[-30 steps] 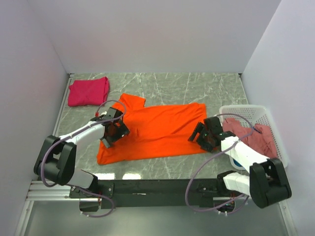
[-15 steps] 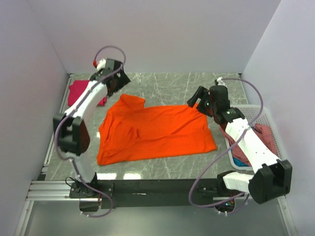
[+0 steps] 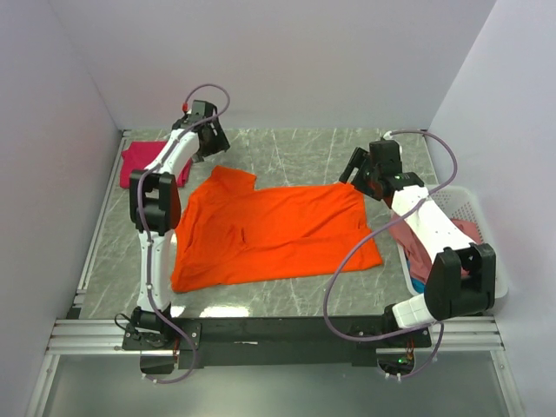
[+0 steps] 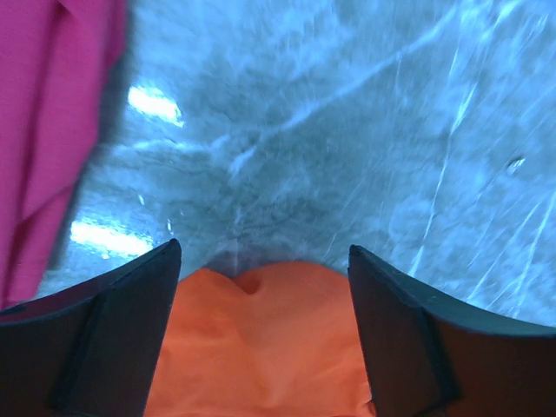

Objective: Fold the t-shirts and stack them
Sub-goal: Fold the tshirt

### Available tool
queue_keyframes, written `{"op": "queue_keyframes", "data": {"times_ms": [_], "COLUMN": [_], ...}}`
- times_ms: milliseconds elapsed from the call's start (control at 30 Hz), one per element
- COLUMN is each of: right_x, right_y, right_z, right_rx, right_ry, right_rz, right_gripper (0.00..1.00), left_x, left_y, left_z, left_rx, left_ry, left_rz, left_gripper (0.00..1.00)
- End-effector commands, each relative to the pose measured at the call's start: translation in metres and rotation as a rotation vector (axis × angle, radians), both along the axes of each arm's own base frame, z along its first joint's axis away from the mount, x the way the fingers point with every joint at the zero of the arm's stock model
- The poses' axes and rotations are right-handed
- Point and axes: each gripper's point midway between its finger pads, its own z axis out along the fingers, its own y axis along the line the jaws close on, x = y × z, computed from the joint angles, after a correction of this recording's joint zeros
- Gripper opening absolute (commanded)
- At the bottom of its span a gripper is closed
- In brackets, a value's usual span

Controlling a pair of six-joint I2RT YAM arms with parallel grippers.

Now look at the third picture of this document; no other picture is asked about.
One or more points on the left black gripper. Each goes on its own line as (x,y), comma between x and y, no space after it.
(220,141)

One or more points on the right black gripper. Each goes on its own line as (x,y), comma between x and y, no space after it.
(360,160)

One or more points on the orange t shirt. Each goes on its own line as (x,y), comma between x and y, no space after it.
(233,233)

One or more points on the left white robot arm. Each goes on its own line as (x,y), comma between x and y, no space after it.
(155,207)

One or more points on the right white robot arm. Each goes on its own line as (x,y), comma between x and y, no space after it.
(462,279)

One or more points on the folded magenta t shirt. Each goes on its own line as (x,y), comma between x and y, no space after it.
(137,156)

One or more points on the white plastic laundry basket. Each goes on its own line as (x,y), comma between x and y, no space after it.
(456,203)

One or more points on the dusty pink t shirt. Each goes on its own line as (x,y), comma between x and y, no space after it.
(419,261)

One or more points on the blue garment in basket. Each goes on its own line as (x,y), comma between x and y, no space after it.
(418,286)

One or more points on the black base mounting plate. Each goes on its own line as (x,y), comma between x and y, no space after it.
(250,341)

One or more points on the aluminium frame rail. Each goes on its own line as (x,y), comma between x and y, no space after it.
(84,361)

